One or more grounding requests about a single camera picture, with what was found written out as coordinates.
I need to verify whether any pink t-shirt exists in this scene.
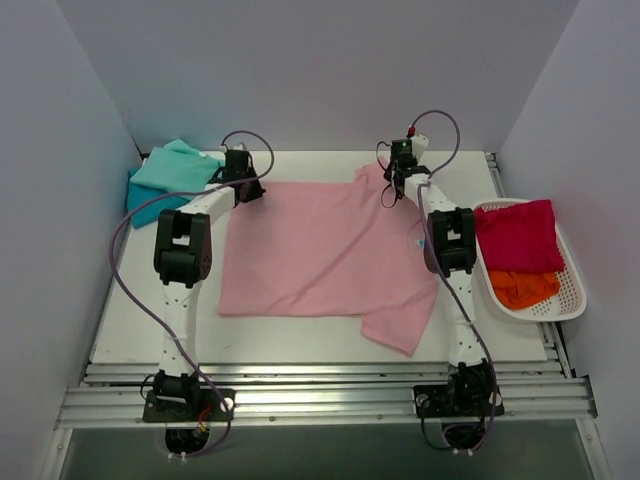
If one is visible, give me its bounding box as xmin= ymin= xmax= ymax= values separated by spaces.
xmin=218 ymin=164 xmax=438 ymax=356

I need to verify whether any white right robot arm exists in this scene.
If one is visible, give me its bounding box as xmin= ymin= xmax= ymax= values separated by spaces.
xmin=384 ymin=135 xmax=484 ymax=413

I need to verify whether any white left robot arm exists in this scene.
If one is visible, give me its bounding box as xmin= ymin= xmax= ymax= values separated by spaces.
xmin=153 ymin=144 xmax=265 ymax=419

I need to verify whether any mint green folded t-shirt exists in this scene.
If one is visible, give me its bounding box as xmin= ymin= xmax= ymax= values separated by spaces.
xmin=131 ymin=140 xmax=224 ymax=193

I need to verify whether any teal blue folded t-shirt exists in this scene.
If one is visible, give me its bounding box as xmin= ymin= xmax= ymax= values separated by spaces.
xmin=126 ymin=167 xmax=194 ymax=230

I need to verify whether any magenta t-shirt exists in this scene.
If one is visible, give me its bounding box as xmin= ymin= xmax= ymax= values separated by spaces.
xmin=474 ymin=199 xmax=565 ymax=274

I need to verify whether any orange t-shirt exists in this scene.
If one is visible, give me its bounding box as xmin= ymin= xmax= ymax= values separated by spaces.
xmin=489 ymin=270 xmax=561 ymax=310

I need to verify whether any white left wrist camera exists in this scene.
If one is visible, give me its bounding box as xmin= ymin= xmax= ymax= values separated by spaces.
xmin=219 ymin=142 xmax=248 ymax=152

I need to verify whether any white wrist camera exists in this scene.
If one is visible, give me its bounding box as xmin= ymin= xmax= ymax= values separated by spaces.
xmin=219 ymin=142 xmax=248 ymax=152
xmin=407 ymin=126 xmax=429 ymax=160

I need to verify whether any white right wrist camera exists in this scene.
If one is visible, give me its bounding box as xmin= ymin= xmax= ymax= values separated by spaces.
xmin=407 ymin=126 xmax=429 ymax=160

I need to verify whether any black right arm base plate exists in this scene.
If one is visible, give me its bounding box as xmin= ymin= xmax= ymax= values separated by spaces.
xmin=412 ymin=384 xmax=492 ymax=418

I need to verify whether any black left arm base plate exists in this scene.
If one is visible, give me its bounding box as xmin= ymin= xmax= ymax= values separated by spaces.
xmin=142 ymin=388 xmax=236 ymax=423

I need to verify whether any aluminium rail frame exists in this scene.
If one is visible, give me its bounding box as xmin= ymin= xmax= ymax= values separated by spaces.
xmin=38 ymin=149 xmax=611 ymax=480

